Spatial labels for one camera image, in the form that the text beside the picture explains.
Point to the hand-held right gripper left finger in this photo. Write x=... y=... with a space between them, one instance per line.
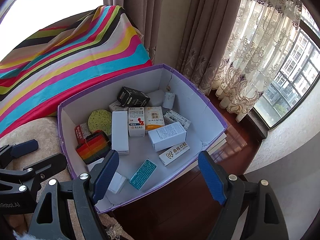
x=105 y=177

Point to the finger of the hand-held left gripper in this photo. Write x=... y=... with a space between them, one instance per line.
x=50 y=163
x=23 y=148

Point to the orange white box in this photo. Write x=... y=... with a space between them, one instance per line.
x=154 y=120

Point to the white box red figure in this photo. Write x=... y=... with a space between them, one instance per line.
x=136 y=121

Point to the white box with purple rim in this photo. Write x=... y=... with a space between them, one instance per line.
x=190 y=100

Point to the large white printed box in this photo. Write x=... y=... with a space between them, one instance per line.
x=167 y=136

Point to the dark framed window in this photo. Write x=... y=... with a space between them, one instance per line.
x=292 y=85

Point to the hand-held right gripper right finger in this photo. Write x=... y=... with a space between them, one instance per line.
x=212 y=177

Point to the teal box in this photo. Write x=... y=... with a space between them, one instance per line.
x=143 y=173

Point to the white fluffy cloth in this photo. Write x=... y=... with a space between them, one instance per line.
x=22 y=236

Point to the striped colourful blanket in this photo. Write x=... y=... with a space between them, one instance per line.
x=75 y=62

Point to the cream lace curtain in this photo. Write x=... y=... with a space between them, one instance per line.
x=255 y=62

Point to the tall plain white box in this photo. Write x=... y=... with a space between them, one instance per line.
x=120 y=132

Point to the red patterned box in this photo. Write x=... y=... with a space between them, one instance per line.
x=82 y=132

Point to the black box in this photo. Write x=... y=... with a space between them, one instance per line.
x=133 y=96

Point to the green round sponge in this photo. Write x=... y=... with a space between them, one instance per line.
x=100 y=121

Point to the white box tooth logo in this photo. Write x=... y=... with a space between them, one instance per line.
x=175 y=153

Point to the small white box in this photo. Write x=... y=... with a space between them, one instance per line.
x=169 y=100

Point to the white cardboard box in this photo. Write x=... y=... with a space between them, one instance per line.
x=115 y=106
x=117 y=182

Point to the rainbow striped sponge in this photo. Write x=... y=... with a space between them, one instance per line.
x=93 y=147

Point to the beige tassel fringe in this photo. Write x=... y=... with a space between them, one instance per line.
x=113 y=230

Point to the taupe embroidered curtain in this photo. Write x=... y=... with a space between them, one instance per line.
x=207 y=30
x=135 y=10

